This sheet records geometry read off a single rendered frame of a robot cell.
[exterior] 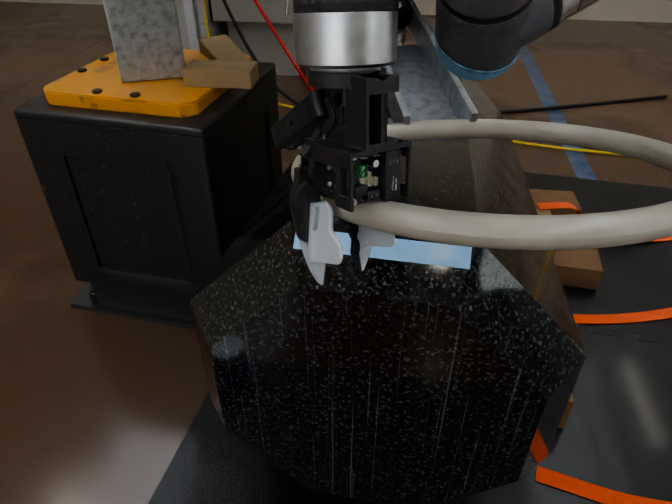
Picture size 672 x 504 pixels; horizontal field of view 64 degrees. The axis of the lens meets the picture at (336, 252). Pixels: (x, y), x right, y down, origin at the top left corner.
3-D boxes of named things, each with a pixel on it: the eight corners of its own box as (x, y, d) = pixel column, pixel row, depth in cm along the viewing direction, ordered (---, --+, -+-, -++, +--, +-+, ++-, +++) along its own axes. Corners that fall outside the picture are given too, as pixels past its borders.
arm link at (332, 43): (272, 13, 47) (359, 11, 52) (276, 72, 49) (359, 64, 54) (333, 12, 40) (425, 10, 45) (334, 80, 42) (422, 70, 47)
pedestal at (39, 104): (70, 307, 195) (-7, 112, 152) (159, 213, 247) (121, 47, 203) (239, 338, 183) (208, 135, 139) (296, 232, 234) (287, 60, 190)
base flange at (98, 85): (38, 104, 156) (33, 87, 154) (129, 55, 195) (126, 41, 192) (193, 119, 147) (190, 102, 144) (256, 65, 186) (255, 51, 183)
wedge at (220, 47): (200, 53, 184) (198, 38, 181) (227, 48, 188) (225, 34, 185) (222, 69, 170) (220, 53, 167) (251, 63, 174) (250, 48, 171)
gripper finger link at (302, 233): (293, 243, 52) (304, 152, 49) (285, 238, 53) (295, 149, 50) (332, 240, 55) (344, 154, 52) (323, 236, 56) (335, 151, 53)
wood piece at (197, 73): (184, 86, 157) (181, 69, 154) (195, 75, 165) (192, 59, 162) (252, 89, 155) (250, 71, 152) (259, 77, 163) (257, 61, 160)
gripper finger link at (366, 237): (387, 286, 55) (374, 207, 51) (352, 266, 60) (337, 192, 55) (409, 272, 57) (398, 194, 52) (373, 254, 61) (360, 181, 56)
